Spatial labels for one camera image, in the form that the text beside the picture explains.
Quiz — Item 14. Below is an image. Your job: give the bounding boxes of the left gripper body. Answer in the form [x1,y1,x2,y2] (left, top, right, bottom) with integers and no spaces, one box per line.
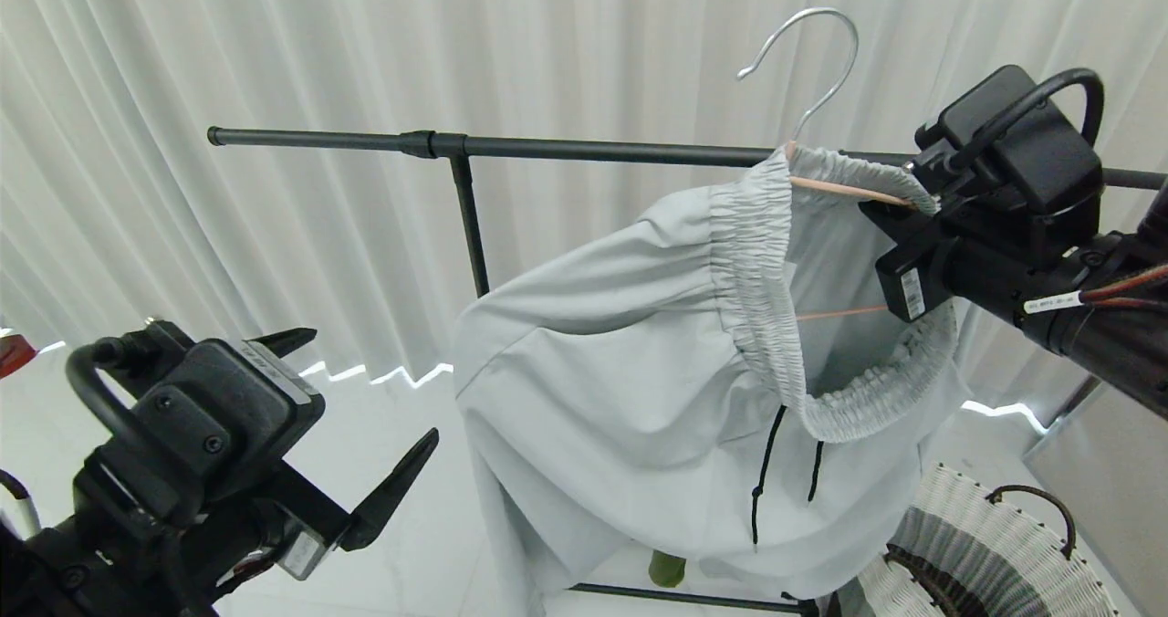
[27,462,352,617]

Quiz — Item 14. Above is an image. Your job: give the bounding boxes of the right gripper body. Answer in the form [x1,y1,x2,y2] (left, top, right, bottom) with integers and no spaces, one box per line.
[862,199,1096,326]

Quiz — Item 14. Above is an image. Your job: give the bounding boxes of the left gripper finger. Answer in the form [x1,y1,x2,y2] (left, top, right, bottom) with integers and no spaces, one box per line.
[339,428,441,552]
[248,328,318,360]

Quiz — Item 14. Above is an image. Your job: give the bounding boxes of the pink clothes hanger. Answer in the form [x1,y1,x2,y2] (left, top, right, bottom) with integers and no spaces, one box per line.
[737,7,918,323]

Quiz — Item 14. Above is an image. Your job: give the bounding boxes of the pale grey shorts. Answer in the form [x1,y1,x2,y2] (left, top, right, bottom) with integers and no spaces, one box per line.
[452,142,973,617]

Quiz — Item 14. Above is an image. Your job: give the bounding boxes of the green long-sleeved shirt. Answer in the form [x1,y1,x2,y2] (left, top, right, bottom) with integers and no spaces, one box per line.
[648,550,687,589]

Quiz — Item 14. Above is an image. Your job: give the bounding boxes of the white laundry basket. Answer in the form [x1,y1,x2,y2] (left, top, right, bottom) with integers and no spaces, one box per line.
[853,462,1123,617]

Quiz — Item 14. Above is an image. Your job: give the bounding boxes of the black clothes rack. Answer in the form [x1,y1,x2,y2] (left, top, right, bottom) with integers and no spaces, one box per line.
[207,126,1168,617]

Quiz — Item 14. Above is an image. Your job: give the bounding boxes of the white curtain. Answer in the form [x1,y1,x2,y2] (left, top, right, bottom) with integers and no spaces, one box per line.
[0,0,1168,435]

